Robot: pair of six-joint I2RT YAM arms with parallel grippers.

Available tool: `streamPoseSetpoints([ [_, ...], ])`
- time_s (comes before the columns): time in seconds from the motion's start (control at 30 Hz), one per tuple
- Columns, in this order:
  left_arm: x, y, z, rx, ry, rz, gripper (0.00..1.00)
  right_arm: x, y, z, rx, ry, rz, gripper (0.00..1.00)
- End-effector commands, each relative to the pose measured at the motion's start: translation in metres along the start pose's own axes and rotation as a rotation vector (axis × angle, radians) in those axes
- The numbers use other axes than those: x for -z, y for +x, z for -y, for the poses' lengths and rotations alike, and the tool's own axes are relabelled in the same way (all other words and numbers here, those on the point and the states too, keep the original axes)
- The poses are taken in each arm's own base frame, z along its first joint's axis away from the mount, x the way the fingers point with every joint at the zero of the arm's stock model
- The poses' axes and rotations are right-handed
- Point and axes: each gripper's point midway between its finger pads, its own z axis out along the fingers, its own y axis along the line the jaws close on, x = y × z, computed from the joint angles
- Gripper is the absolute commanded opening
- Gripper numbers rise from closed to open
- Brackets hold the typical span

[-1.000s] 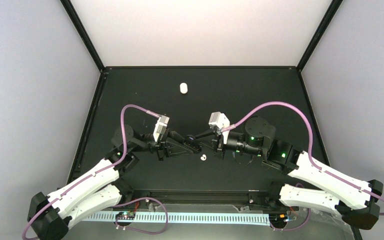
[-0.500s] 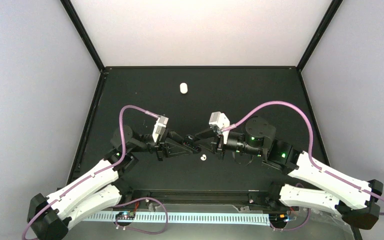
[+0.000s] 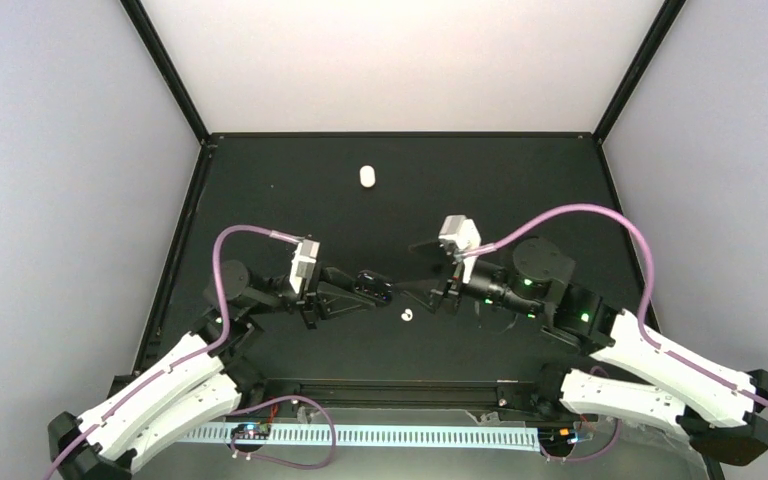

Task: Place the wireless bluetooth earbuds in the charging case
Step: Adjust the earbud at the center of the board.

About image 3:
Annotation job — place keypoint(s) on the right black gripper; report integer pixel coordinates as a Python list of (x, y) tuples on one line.
[(432, 288)]

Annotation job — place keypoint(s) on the black frame post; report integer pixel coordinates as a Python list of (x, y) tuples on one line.
[(142, 23), (644, 55)]

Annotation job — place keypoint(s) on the left black frame post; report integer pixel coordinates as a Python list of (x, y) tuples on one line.
[(142, 23)]

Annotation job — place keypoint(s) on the white capsule object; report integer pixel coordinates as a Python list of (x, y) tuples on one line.
[(367, 176)]

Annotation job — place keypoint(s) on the clear plastic sheet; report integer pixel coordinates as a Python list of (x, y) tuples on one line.
[(619, 450)]

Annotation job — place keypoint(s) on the white slotted cable duct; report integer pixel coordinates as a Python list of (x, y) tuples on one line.
[(397, 436)]

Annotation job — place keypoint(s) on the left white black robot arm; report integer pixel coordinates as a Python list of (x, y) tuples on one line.
[(206, 374)]

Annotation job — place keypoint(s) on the right black frame post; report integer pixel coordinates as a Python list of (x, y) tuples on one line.
[(644, 55)]

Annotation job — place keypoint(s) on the black earbud charging case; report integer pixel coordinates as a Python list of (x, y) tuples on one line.
[(374, 287)]

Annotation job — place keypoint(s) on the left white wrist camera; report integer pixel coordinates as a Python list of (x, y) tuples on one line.
[(303, 264)]

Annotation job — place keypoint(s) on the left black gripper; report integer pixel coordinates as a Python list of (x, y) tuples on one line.
[(313, 301)]

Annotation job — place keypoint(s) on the black front mounting rail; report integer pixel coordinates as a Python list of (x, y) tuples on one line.
[(397, 394)]

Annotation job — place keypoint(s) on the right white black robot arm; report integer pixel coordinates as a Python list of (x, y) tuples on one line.
[(716, 410)]

